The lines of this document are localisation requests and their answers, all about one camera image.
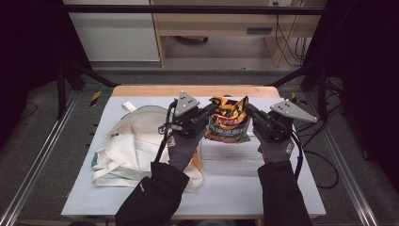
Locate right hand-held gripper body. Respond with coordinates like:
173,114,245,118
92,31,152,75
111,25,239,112
255,98,319,144

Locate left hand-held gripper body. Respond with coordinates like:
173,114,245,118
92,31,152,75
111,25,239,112
158,90,209,139

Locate orange black snack packet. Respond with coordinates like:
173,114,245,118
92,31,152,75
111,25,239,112
203,95,252,145

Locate clear plastic tray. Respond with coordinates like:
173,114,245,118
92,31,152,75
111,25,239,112
199,124,268,177

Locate white tote bag orange green print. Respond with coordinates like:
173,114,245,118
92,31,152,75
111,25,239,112
90,100,204,193

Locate person's right hand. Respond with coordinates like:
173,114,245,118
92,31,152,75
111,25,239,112
252,128,296,165

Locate person's left hand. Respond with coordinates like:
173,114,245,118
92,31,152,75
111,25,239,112
166,131,206,172

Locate black metal stand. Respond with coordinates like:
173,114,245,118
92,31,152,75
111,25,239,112
265,61,331,121
56,59,120,121

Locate wooden desk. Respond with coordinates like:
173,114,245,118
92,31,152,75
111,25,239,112
150,0,327,68

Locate black curtain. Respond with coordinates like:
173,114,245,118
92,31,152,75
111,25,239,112
301,0,399,185
0,0,93,142

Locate black horizontal bar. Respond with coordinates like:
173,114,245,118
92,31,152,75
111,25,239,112
61,4,327,16

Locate white cabinet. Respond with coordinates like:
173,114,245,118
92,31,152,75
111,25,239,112
62,0,161,63

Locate black floor cables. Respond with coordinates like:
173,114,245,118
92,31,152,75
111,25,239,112
295,78,345,149

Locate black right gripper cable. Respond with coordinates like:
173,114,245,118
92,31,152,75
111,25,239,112
290,129,341,190

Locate black hanging cables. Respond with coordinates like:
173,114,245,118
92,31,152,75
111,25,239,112
273,1,311,68

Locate aluminium rail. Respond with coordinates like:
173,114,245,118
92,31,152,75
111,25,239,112
0,89,80,226
304,93,381,226

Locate thin black floor cable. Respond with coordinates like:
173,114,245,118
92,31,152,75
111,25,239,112
19,101,39,121

